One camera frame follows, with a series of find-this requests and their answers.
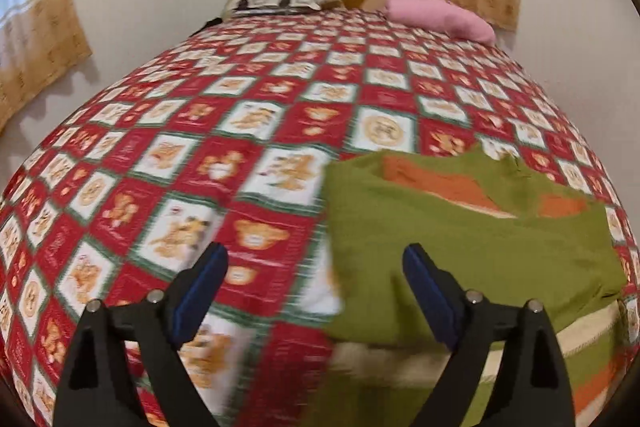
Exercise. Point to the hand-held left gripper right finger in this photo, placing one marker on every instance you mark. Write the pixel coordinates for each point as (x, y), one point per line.
(431, 299)

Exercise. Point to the grey patterned pillow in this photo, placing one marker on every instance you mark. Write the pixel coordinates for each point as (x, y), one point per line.
(280, 0)

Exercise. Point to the green knitted sweater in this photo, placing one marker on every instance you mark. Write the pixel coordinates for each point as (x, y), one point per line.
(400, 222)

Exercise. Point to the red teddy bear printed bedspread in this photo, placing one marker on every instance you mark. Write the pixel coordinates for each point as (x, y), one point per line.
(240, 107)

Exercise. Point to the beige side window curtain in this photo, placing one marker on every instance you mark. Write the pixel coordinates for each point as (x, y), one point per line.
(40, 37)

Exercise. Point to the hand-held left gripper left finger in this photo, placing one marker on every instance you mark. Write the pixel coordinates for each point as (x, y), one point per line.
(199, 299)

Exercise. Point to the pink pillow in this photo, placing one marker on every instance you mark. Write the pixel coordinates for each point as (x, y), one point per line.
(435, 14)

